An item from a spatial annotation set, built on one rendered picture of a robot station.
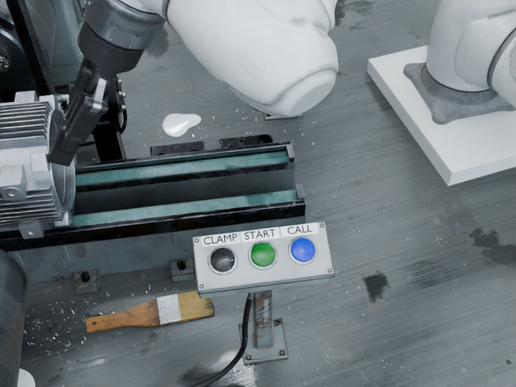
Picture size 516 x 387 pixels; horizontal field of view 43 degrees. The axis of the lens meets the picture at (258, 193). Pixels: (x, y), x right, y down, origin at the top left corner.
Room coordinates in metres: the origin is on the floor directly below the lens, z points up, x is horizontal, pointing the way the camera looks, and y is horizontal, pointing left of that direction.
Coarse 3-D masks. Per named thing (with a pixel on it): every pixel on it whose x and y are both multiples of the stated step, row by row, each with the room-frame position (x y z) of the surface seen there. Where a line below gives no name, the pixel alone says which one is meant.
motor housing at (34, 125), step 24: (0, 120) 0.67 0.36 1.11; (24, 120) 0.67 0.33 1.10; (48, 120) 0.68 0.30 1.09; (0, 144) 0.64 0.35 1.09; (24, 144) 0.64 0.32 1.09; (48, 144) 0.64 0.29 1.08; (0, 168) 0.61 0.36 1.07; (72, 168) 0.72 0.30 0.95; (0, 192) 0.59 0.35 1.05; (48, 192) 0.59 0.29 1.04; (72, 192) 0.68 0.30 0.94; (0, 216) 0.58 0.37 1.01; (24, 216) 0.58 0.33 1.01; (48, 216) 0.59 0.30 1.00
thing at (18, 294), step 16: (0, 256) 0.45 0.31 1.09; (0, 272) 0.43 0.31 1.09; (16, 272) 0.45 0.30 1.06; (0, 288) 0.41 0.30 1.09; (16, 288) 0.43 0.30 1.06; (0, 304) 0.39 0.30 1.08; (16, 304) 0.41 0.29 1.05; (0, 320) 0.37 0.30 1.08; (16, 320) 0.39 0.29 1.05; (0, 336) 0.35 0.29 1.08; (16, 336) 0.37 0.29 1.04; (0, 352) 0.33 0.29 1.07; (16, 352) 0.35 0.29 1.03; (0, 368) 0.32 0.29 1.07; (16, 368) 0.34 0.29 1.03; (0, 384) 0.30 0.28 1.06; (16, 384) 0.32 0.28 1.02
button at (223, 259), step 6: (216, 252) 0.46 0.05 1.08; (222, 252) 0.46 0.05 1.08; (228, 252) 0.46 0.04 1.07; (210, 258) 0.45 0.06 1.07; (216, 258) 0.45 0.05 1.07; (222, 258) 0.45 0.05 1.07; (228, 258) 0.45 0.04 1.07; (234, 258) 0.45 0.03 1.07; (216, 264) 0.45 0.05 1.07; (222, 264) 0.45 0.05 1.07; (228, 264) 0.45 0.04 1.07; (222, 270) 0.44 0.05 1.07; (228, 270) 0.44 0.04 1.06
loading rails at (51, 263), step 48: (288, 144) 0.78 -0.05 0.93; (96, 192) 0.71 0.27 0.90; (144, 192) 0.72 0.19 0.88; (192, 192) 0.73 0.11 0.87; (240, 192) 0.74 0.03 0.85; (288, 192) 0.69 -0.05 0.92; (0, 240) 0.60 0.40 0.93; (48, 240) 0.60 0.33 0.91; (96, 240) 0.61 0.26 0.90; (144, 240) 0.62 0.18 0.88; (96, 288) 0.58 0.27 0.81
